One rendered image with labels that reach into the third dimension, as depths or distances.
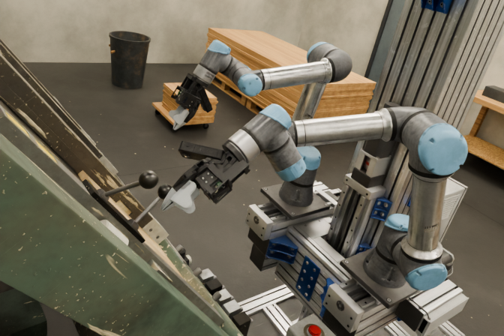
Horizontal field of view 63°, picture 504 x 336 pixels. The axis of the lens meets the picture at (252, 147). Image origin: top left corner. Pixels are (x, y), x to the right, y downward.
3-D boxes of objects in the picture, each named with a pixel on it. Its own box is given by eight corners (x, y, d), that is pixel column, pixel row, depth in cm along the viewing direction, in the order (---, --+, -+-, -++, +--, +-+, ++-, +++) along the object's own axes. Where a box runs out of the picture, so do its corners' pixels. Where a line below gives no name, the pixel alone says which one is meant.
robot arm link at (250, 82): (362, 85, 158) (242, 104, 143) (346, 76, 166) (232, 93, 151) (366, 55, 152) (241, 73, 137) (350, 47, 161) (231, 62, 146)
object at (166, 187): (136, 237, 91) (179, 193, 96) (128, 229, 89) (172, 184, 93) (128, 229, 94) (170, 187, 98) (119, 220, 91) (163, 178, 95)
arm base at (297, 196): (297, 184, 189) (302, 166, 185) (319, 202, 179) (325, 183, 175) (271, 190, 181) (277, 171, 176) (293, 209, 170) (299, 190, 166)
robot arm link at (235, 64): (247, 93, 154) (224, 79, 147) (237, 82, 163) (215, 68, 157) (259, 75, 152) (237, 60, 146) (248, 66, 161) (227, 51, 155)
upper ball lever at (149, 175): (100, 210, 83) (161, 189, 82) (90, 200, 80) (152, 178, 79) (103, 195, 86) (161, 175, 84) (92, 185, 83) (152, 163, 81)
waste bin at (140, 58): (153, 90, 558) (157, 42, 530) (113, 91, 527) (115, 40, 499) (138, 76, 596) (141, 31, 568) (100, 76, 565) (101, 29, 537)
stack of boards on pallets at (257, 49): (358, 139, 542) (377, 82, 508) (300, 147, 481) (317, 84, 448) (253, 76, 712) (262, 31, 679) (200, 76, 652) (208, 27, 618)
